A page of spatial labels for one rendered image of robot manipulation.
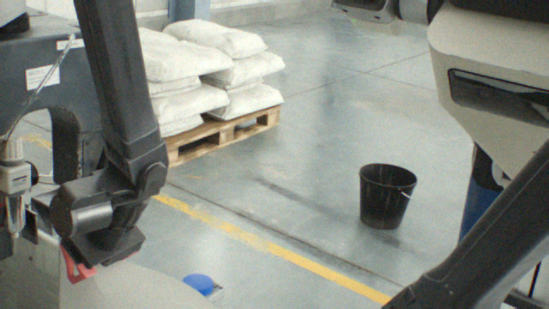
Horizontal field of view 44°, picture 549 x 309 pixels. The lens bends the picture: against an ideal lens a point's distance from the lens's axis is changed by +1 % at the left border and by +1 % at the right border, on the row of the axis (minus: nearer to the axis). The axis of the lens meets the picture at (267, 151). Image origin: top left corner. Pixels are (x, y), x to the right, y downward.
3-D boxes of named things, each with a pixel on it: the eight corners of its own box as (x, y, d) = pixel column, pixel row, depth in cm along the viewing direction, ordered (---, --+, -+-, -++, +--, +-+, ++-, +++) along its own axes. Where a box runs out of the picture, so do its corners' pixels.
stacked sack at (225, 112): (286, 108, 473) (289, 87, 467) (226, 129, 422) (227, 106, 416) (239, 93, 495) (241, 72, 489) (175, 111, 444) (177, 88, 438)
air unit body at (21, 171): (40, 234, 100) (37, 136, 95) (11, 245, 97) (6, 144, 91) (21, 224, 103) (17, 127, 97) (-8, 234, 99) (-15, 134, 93)
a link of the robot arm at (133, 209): (161, 196, 92) (141, 166, 95) (118, 208, 88) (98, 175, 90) (144, 227, 97) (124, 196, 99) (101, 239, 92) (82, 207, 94)
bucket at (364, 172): (419, 221, 357) (427, 175, 347) (393, 240, 334) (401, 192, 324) (369, 202, 372) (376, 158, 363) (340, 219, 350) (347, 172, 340)
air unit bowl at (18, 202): (30, 230, 99) (29, 191, 97) (11, 237, 97) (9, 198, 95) (17, 223, 101) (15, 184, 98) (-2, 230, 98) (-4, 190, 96)
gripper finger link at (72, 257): (45, 269, 102) (63, 232, 96) (84, 251, 107) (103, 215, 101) (70, 305, 100) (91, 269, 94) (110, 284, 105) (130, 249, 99)
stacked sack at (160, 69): (238, 71, 412) (240, 48, 406) (159, 91, 361) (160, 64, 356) (186, 56, 434) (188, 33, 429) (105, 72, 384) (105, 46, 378)
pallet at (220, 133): (279, 124, 476) (281, 105, 470) (160, 172, 382) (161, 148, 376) (189, 96, 517) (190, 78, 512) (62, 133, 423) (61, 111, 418)
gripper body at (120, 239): (61, 238, 97) (75, 206, 92) (117, 214, 104) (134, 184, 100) (87, 273, 95) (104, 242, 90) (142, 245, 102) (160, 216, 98)
